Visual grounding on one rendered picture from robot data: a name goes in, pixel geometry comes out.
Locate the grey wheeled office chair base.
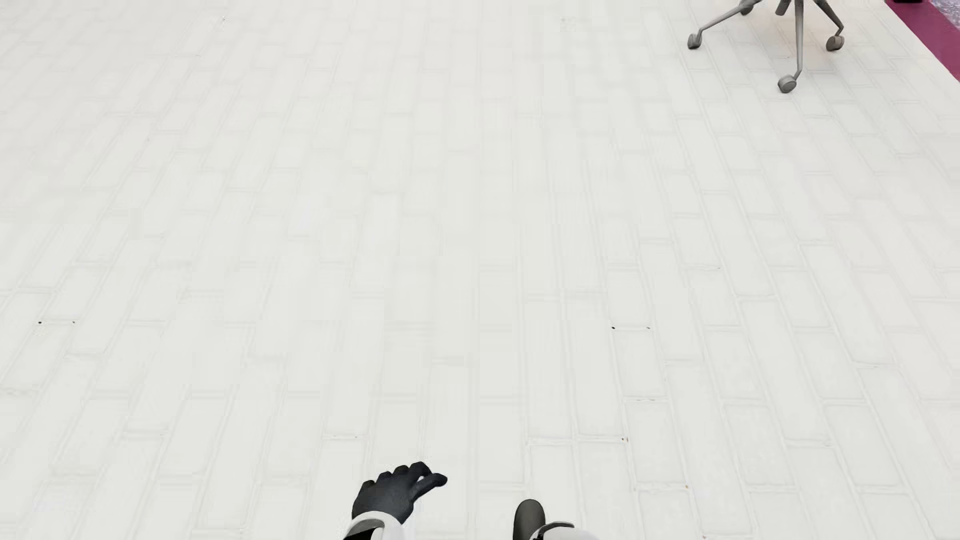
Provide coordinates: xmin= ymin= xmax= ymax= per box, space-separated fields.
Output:
xmin=687 ymin=0 xmax=846 ymax=95

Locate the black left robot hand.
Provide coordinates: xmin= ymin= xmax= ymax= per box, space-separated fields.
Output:
xmin=351 ymin=461 xmax=449 ymax=525

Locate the black and white robot foot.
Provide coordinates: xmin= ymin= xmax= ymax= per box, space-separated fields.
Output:
xmin=513 ymin=498 xmax=601 ymax=540

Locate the magenta rug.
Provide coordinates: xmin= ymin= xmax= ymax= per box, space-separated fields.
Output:
xmin=885 ymin=0 xmax=960 ymax=82

